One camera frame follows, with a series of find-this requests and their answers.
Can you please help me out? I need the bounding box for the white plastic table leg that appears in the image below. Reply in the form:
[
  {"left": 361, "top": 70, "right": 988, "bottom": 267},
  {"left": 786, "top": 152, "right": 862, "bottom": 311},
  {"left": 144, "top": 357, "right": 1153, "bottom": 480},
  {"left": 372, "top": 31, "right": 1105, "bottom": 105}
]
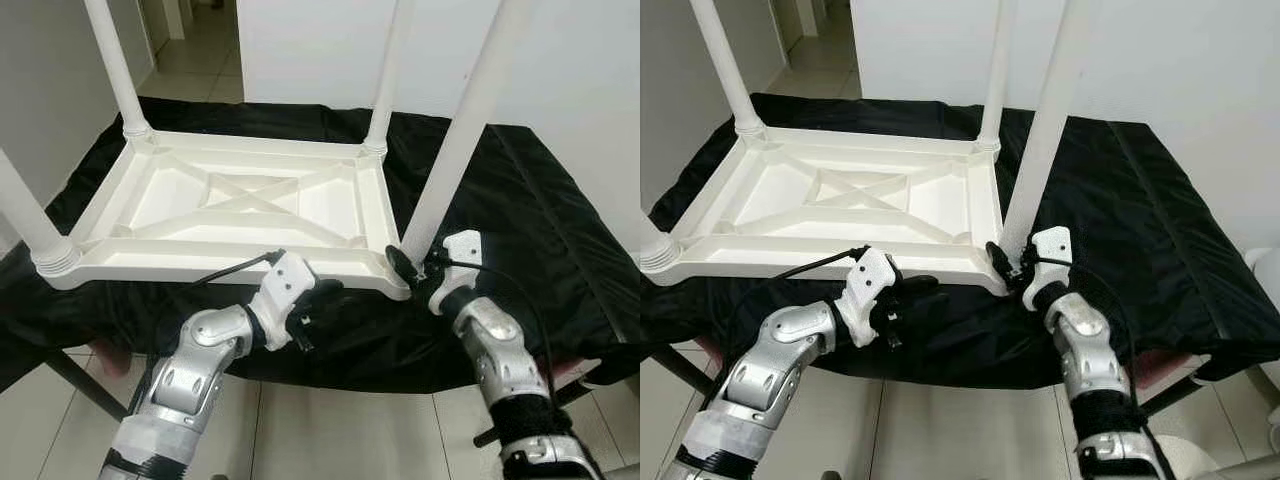
[
  {"left": 85, "top": 0, "right": 153, "bottom": 141},
  {"left": 1000, "top": 0, "right": 1097, "bottom": 261},
  {"left": 400, "top": 0, "right": 537, "bottom": 267},
  {"left": 640, "top": 215, "right": 682, "bottom": 274},
  {"left": 0, "top": 148, "right": 83, "bottom": 278},
  {"left": 362, "top": 0, "right": 417, "bottom": 157},
  {"left": 690, "top": 0, "right": 767, "bottom": 139},
  {"left": 974, "top": 0, "right": 1019, "bottom": 153}
]

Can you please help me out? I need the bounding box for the white plastic children table top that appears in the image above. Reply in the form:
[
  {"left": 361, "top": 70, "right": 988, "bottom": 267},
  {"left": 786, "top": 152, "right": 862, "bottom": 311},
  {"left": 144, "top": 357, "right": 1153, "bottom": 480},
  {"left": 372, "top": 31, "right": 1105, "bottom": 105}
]
[
  {"left": 640, "top": 125, "right": 1011, "bottom": 298},
  {"left": 35, "top": 128, "right": 416, "bottom": 301}
]

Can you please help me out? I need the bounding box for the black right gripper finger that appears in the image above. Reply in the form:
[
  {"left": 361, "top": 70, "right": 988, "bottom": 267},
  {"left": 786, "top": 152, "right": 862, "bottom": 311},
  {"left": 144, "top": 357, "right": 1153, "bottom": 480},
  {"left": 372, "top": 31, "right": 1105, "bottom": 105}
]
[
  {"left": 985, "top": 240, "right": 1017, "bottom": 282},
  {"left": 385, "top": 245, "right": 422, "bottom": 287}
]

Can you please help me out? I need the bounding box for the white rounded plastic object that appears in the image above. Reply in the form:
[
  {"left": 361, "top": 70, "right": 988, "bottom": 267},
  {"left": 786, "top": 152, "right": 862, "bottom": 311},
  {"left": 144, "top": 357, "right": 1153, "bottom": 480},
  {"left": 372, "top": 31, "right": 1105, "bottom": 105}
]
[{"left": 1248, "top": 248, "right": 1280, "bottom": 303}]

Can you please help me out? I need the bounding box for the black metal table leg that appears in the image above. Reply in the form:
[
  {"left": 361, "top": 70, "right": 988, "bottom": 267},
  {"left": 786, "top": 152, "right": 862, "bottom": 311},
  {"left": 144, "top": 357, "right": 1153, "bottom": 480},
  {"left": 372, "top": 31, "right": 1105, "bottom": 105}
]
[
  {"left": 475, "top": 384, "right": 603, "bottom": 447},
  {"left": 1140, "top": 380, "right": 1203, "bottom": 417},
  {"left": 45, "top": 350, "right": 127, "bottom": 423},
  {"left": 655, "top": 345, "right": 717, "bottom": 397}
]

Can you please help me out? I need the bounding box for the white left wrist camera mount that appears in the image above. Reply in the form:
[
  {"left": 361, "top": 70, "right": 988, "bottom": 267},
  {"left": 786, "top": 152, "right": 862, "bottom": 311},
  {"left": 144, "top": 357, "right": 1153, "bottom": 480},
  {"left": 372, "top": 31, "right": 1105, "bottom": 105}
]
[
  {"left": 248, "top": 250, "right": 319, "bottom": 351},
  {"left": 835, "top": 247, "right": 901, "bottom": 349}
]

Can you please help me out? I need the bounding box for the black cloth table cover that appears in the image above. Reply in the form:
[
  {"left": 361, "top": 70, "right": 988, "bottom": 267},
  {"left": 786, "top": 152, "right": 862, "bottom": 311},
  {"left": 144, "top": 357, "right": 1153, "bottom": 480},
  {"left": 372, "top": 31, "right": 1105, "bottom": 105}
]
[
  {"left": 0, "top": 95, "right": 641, "bottom": 397},
  {"left": 640, "top": 92, "right": 1280, "bottom": 393}
]

